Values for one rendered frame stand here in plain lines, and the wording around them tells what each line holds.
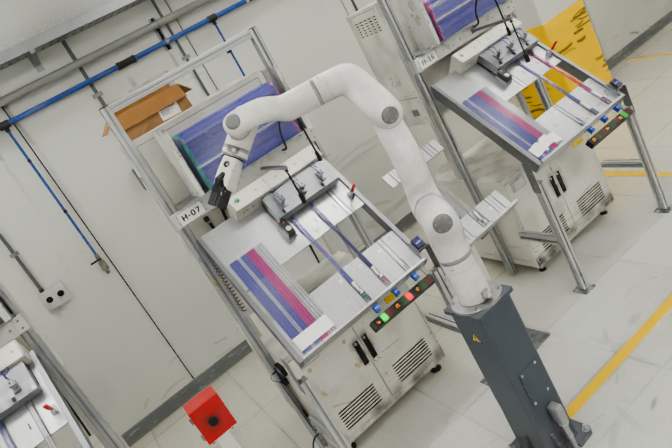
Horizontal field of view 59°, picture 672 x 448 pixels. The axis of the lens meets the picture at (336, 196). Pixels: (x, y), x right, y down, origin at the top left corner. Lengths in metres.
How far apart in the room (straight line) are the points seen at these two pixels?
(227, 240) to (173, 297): 1.63
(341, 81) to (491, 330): 0.98
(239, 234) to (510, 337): 1.20
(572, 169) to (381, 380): 1.61
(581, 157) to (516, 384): 1.74
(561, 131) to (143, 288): 2.73
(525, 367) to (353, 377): 0.90
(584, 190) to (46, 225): 3.21
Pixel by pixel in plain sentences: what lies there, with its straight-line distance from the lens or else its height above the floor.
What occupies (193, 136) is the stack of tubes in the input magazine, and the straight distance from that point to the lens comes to 2.59.
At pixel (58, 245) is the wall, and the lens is 4.05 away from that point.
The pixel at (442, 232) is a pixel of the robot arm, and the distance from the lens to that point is 1.92.
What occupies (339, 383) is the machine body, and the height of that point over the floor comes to 0.34.
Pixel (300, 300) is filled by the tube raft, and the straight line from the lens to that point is 2.44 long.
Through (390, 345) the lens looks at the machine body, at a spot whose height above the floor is 0.32.
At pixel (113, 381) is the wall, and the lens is 4.26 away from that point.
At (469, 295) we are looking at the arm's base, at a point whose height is 0.76.
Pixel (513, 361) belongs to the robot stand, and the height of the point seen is 0.47.
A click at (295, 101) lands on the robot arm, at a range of 1.84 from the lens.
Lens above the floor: 1.81
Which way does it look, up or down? 16 degrees down
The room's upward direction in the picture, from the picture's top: 29 degrees counter-clockwise
